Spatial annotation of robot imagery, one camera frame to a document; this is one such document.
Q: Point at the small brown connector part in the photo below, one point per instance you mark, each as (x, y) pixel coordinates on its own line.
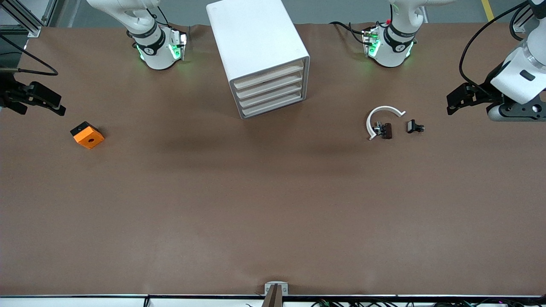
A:
(387, 131)

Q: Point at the brown table cover mat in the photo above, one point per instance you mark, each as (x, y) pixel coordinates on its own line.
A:
(273, 213)

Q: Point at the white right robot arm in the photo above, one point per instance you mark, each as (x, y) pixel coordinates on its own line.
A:
(155, 51)

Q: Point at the brown post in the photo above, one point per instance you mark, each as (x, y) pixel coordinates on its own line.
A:
(273, 298)

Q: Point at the white curved plastic part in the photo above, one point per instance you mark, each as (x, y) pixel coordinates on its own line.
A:
(386, 108)

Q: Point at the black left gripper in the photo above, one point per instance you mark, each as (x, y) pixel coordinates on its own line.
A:
(486, 93)

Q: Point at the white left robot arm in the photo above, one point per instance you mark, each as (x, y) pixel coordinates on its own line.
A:
(392, 47)

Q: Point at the orange block with black part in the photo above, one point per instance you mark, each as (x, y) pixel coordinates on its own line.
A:
(90, 140)

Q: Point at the grey metal bracket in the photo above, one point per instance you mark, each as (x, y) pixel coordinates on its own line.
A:
(268, 286)

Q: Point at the small black clip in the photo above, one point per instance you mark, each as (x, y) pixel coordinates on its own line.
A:
(413, 126)

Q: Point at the aluminium frame profile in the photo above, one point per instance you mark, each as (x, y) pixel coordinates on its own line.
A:
(25, 19)
(519, 26)

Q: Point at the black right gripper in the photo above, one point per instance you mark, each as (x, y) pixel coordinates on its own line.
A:
(9, 94)

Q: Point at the white table edge rail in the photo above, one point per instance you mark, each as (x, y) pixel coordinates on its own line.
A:
(85, 302)

